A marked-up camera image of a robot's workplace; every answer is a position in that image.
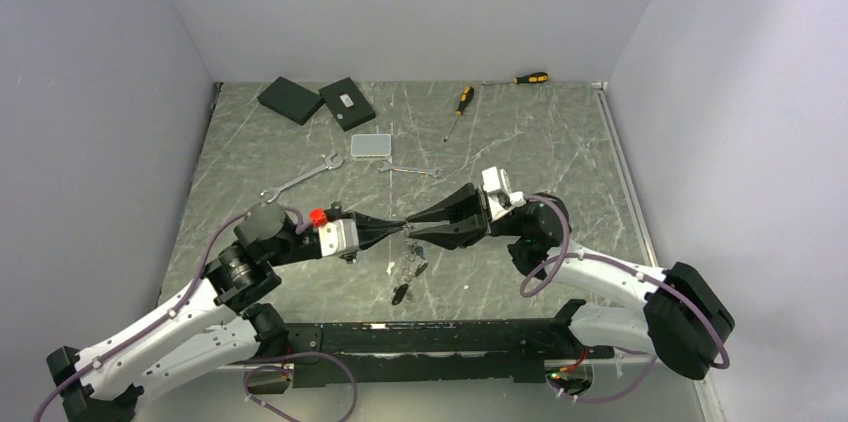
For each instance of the silver wrench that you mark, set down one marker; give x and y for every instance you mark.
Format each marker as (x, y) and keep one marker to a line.
(386, 166)
(330, 162)

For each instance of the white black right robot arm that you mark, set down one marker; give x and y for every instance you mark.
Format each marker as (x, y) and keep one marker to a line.
(670, 313)

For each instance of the black yellow screwdriver far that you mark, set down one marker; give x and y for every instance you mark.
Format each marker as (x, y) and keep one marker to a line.
(527, 79)

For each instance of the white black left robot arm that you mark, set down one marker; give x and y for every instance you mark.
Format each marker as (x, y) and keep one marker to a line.
(218, 318)

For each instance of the silver left wrench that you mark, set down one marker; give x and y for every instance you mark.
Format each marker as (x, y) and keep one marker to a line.
(330, 162)

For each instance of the silver right wrench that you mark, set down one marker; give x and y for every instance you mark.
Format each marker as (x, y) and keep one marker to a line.
(386, 166)

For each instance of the white network switch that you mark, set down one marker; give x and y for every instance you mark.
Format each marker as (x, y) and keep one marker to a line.
(371, 146)

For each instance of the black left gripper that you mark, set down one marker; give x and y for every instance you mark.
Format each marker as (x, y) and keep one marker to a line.
(370, 228)

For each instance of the black yellow screwdriver near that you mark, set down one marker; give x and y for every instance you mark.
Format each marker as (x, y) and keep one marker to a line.
(465, 100)

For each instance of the black flat box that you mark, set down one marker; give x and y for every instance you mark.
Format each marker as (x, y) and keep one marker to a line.
(290, 100)

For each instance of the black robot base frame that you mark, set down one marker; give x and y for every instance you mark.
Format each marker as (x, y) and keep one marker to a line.
(521, 350)

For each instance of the black yellow screwdriver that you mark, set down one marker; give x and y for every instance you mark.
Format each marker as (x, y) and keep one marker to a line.
(527, 79)
(465, 100)

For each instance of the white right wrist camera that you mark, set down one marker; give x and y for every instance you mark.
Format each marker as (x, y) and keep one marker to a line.
(497, 189)

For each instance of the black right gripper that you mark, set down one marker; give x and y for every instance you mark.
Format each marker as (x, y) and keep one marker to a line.
(463, 202)

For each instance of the black box with label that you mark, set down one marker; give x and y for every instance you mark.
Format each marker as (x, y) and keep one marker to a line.
(347, 103)

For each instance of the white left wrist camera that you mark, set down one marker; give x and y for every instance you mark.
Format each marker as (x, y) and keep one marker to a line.
(338, 238)

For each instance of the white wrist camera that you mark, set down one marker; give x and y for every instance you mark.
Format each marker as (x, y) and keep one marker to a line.
(497, 189)
(338, 238)

